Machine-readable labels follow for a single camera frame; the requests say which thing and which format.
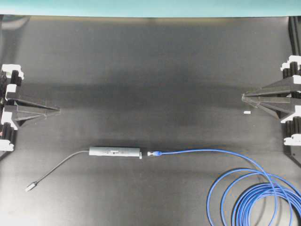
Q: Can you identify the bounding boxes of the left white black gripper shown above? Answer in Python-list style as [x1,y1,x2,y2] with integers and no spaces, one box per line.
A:
[0,64,60,151]

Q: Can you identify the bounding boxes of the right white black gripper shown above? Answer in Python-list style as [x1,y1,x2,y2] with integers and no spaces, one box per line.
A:
[241,55,301,146]

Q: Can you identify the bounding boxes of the grey USB hub with cable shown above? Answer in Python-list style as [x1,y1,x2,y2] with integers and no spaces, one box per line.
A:
[25,146,142,192]

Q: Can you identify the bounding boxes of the blue LAN cable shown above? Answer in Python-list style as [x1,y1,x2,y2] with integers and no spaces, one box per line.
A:
[147,148,301,226]

